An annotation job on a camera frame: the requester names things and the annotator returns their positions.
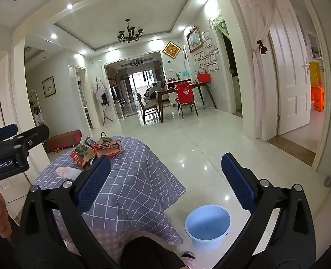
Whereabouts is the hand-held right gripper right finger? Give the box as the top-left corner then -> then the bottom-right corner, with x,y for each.
210,153 -> 317,269

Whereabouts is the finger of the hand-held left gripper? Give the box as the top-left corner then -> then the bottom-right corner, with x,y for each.
0,123 -> 18,143
0,124 -> 50,166

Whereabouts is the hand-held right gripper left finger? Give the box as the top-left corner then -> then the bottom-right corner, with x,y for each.
11,155 -> 121,269

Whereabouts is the red cardboard box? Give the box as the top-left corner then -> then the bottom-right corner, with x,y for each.
70,147 -> 97,170

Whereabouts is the white plastic bag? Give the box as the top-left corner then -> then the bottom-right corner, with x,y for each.
55,167 -> 80,180

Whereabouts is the black snack packet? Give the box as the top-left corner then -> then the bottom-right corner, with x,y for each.
84,136 -> 99,149

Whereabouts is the white ribbed waste bin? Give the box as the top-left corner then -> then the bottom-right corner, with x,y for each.
185,204 -> 232,252

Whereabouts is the person's left hand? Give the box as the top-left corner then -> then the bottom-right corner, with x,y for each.
0,189 -> 13,239

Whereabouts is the white clothes rack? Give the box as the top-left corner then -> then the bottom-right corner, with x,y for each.
28,90 -> 45,126

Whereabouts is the brown upholstered bench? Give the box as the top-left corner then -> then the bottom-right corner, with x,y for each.
44,130 -> 82,153

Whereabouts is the white panel door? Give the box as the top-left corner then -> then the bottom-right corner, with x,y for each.
0,62 -> 32,202
269,0 -> 312,136

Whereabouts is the grey checked tablecloth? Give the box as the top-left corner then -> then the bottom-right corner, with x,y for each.
32,136 -> 187,244

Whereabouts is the framed ink painting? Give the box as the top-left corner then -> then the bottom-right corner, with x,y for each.
42,76 -> 55,98

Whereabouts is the pink checked cloth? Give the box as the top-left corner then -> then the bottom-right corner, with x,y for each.
51,211 -> 144,261

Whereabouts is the wooden coat stand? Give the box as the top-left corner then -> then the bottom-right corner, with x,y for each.
101,101 -> 114,126

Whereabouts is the pink jacket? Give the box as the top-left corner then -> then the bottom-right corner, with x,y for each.
93,77 -> 107,101

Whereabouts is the person's black trouser leg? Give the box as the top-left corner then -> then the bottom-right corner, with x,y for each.
121,235 -> 187,269

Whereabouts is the wooden dining chair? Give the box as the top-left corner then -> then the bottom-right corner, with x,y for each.
177,101 -> 199,119
137,93 -> 159,125

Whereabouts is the pink slipper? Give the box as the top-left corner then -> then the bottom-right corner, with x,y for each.
181,252 -> 197,269

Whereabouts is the red chair cover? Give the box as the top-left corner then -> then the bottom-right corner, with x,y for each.
174,82 -> 197,103

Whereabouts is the red tote bag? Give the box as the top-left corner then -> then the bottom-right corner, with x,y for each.
197,67 -> 212,83

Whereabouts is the grey armchair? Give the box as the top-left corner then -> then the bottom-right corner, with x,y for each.
143,81 -> 166,101

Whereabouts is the dark wooden dining table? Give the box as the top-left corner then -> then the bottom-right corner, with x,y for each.
155,81 -> 217,123

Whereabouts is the pink floral sheer curtain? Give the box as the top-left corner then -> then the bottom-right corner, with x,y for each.
233,0 -> 284,141

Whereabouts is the orange plastic stool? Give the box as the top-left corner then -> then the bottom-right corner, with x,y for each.
311,87 -> 325,111

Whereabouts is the yellow plastic box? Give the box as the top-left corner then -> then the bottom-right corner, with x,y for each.
308,62 -> 321,86

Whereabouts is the dark red bow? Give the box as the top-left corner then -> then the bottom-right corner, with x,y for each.
256,40 -> 269,56

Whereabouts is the large black chandelier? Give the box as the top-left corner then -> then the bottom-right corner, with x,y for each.
117,19 -> 144,44

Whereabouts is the diamond gold framed picture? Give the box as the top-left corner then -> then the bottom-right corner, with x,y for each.
163,41 -> 182,61

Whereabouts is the green curtain valance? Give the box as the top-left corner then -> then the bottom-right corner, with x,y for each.
210,10 -> 229,35

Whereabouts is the wall of paper certificates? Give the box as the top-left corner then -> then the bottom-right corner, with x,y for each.
193,28 -> 220,72

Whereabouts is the wooden framed wall picture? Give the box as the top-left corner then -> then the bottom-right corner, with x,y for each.
186,26 -> 203,53

